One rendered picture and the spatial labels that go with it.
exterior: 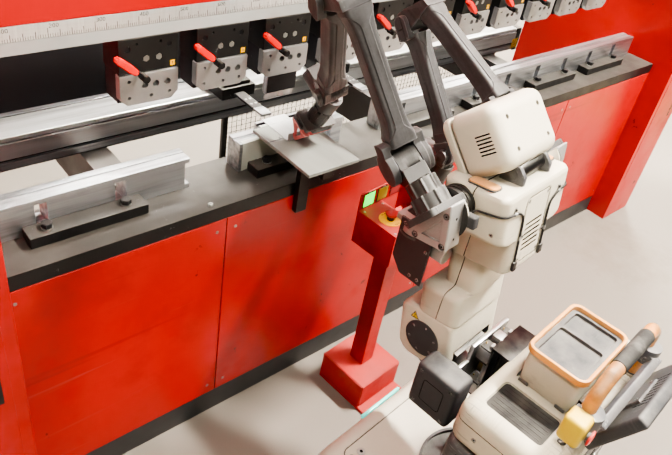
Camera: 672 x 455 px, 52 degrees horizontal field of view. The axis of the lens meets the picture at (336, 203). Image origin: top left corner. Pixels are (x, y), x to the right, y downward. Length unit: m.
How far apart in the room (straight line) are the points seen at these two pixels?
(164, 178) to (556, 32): 2.56
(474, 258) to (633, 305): 1.92
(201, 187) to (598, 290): 2.13
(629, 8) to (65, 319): 2.90
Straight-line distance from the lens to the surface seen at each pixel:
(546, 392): 1.67
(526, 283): 3.31
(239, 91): 2.16
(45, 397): 2.02
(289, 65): 1.91
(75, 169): 2.15
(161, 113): 2.11
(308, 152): 1.90
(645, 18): 3.66
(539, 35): 3.96
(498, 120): 1.46
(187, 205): 1.87
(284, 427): 2.47
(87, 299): 1.83
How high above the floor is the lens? 1.99
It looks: 35 degrees down
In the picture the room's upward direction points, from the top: 11 degrees clockwise
